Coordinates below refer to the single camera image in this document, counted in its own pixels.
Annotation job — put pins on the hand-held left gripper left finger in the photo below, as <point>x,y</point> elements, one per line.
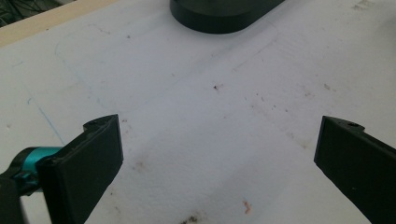
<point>81,168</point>

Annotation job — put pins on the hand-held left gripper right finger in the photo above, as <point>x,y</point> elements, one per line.
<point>358,161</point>

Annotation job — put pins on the black key stand with tray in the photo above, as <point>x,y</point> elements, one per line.
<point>218,15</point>

